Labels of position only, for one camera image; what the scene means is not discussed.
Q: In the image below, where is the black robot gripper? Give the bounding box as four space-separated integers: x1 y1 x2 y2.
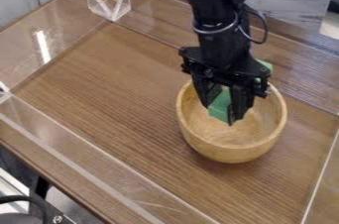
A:
179 20 267 125

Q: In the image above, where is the green rectangular block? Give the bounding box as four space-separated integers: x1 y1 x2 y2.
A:
207 57 272 125

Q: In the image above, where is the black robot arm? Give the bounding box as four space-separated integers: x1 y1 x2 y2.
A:
179 0 272 124

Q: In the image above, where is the brown wooden bowl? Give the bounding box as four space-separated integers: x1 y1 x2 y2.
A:
176 80 287 164

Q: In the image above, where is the black metal table leg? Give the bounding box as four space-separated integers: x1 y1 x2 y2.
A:
28 176 76 224

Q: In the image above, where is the clear acrylic corner bracket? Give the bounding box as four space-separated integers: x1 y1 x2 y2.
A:
85 0 131 22

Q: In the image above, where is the black cable under table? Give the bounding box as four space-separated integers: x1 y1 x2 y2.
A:
0 195 49 224

